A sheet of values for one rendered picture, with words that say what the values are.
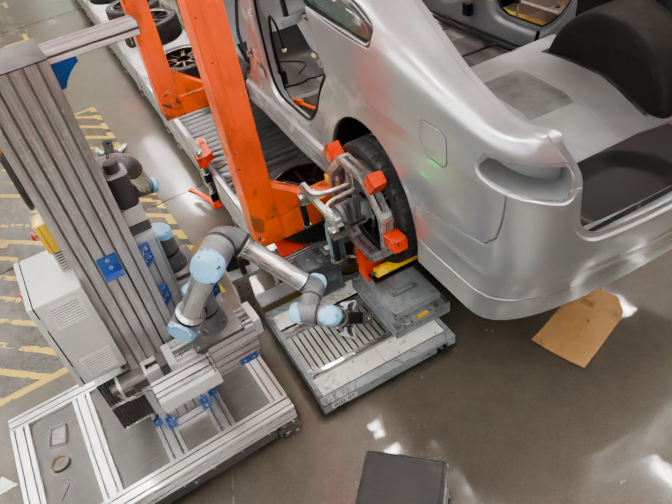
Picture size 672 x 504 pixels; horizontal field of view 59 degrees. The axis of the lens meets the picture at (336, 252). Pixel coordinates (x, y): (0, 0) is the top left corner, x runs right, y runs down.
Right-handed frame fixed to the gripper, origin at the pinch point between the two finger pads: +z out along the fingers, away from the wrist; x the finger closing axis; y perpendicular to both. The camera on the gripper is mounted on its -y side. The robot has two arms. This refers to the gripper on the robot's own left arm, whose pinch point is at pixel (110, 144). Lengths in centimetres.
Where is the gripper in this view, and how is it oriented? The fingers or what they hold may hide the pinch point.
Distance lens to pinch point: 330.1
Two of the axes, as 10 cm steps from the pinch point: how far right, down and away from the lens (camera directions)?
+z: -3.0, -6.0, 7.4
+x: 9.5, -2.0, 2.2
